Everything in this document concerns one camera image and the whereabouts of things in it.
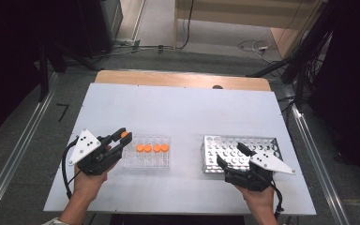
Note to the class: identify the clear plastic tube rack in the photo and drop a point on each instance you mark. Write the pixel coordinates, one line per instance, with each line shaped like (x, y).
(147, 161)

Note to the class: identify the black cabinet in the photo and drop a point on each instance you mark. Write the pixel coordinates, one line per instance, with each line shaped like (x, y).
(97, 25)

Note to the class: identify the perforated metal tube rack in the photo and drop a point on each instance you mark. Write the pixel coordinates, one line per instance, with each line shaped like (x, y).
(212, 146)

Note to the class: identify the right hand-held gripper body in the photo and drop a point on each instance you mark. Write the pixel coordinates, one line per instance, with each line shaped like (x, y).
(272, 164)

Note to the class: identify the black metal stand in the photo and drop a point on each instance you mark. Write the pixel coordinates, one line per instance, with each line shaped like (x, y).
(43, 78)

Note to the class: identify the dark round table grommet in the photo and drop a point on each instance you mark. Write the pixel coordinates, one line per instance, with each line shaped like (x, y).
(217, 86)

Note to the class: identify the person's right hand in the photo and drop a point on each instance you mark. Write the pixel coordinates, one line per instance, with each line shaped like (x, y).
(261, 198)

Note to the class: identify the metal floor rail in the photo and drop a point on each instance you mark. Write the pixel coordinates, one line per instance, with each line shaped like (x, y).
(31, 125)
(307, 140)

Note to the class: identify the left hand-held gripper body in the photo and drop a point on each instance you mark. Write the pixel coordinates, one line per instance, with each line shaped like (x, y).
(86, 146)

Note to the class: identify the person's left hand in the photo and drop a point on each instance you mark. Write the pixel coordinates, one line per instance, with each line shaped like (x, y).
(89, 186)

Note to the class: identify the dark curtain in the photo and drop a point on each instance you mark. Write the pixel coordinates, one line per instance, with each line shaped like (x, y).
(356, 78)
(6, 62)

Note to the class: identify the light wooden furniture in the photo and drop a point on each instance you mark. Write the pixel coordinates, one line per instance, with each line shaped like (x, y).
(231, 9)

